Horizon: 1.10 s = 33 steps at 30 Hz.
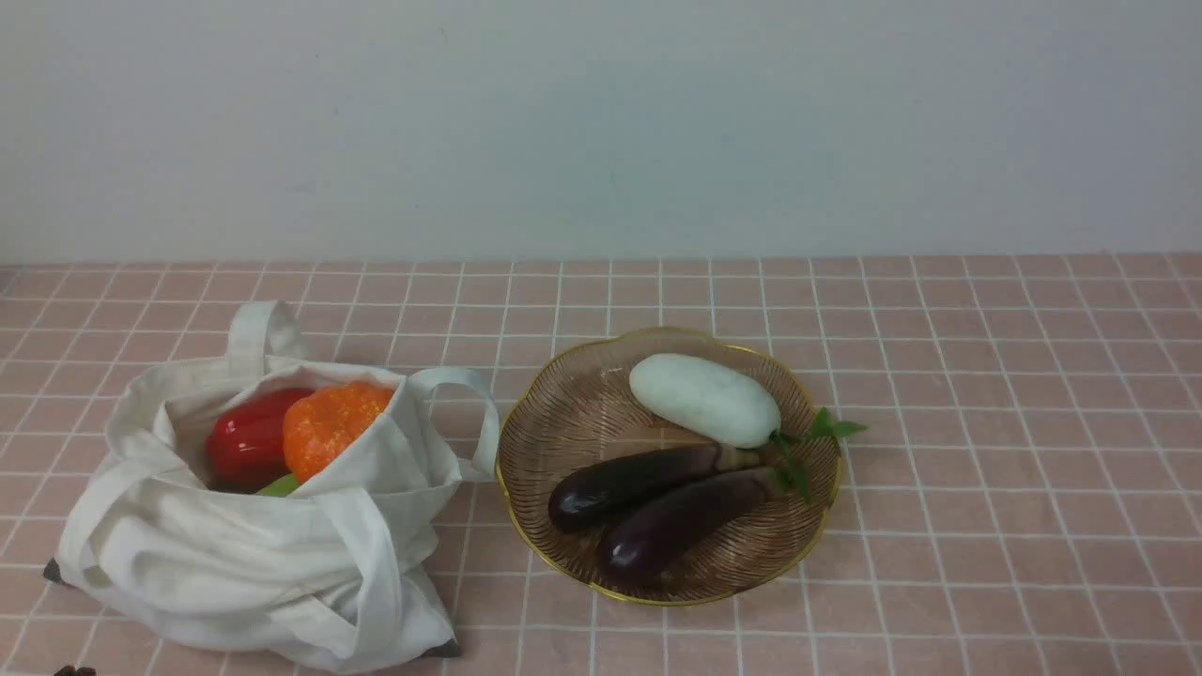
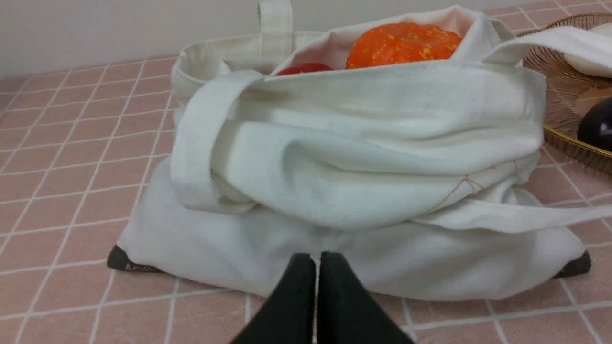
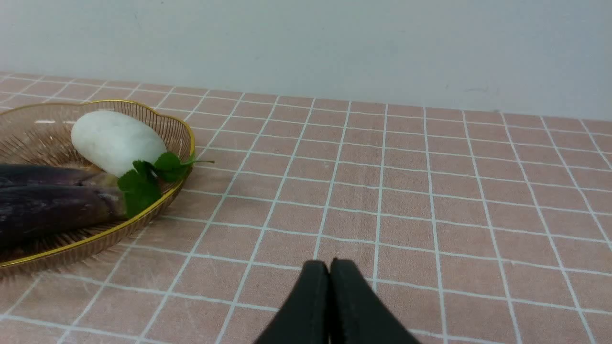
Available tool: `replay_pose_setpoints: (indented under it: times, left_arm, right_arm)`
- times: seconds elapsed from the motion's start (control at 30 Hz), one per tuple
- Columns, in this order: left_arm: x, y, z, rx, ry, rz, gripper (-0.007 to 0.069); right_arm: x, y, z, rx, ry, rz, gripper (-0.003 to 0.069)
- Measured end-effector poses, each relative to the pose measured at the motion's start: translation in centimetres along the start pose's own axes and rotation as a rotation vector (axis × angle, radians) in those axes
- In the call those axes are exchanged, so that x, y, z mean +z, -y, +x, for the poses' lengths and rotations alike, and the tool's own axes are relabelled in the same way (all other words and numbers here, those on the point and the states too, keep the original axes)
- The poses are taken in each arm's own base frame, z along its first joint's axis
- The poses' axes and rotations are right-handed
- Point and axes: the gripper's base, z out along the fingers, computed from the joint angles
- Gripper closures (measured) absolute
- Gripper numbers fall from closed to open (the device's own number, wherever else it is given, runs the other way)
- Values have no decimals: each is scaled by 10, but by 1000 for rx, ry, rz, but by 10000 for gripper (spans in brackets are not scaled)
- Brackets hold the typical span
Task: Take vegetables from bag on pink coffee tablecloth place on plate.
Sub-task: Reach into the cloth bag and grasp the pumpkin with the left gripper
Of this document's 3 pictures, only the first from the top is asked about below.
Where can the orange bumpy pumpkin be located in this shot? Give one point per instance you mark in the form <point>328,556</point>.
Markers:
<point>319,427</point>

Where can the green vegetable in bag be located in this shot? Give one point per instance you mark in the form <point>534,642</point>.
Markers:
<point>280,488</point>

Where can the white cloth tote bag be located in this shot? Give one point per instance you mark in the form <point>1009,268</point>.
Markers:
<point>331,576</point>

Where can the gold rimmed brown glass bowl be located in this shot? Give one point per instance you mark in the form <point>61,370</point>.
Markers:
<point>579,410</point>

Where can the white radish with leaves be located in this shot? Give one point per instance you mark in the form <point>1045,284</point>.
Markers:
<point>727,406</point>

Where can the upper purple eggplant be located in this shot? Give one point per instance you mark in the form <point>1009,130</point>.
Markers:
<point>590,495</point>

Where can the purple eggplant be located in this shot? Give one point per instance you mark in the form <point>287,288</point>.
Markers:
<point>640,549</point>
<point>590,495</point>

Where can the lower purple eggplant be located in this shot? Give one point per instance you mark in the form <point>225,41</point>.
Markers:
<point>640,549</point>

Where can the red bell pepper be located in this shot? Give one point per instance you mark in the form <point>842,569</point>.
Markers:
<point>245,450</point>

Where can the dark object at bottom edge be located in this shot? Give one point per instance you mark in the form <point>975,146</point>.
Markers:
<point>75,670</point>

